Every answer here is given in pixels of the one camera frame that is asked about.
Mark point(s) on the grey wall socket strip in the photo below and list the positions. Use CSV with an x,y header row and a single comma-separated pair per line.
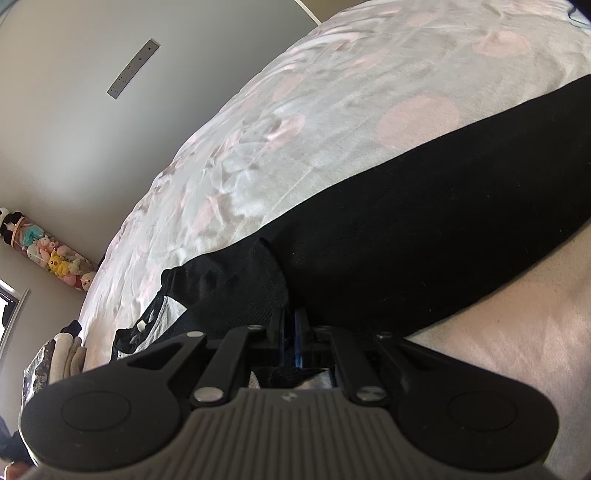
x,y
134,68

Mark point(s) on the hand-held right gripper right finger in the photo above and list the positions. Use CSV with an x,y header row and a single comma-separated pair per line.
x,y
300,337

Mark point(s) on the pile of plush toys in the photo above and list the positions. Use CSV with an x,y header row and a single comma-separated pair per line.
x,y
60,265

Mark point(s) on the cream folded cloth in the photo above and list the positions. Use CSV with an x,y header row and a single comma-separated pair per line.
x,y
60,355

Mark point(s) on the dark floral folded cloth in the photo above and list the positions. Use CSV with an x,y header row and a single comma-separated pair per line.
x,y
37,369

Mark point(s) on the bed with pink dotted sheet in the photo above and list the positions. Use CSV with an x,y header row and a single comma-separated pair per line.
x,y
323,115

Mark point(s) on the grey black-sleeved shirt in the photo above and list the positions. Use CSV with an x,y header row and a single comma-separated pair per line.
x,y
415,221

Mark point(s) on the small black cloth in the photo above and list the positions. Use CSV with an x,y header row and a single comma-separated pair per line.
x,y
71,327

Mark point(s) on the tan knit folded cloth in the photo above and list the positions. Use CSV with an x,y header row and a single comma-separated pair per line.
x,y
76,360

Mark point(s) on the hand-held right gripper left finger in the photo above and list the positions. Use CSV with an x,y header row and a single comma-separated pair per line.
x,y
282,337

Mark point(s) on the person's right hand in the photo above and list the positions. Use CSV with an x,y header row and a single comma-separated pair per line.
x,y
13,471

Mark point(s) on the grey frame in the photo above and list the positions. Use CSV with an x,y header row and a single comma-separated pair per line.
x,y
16,314

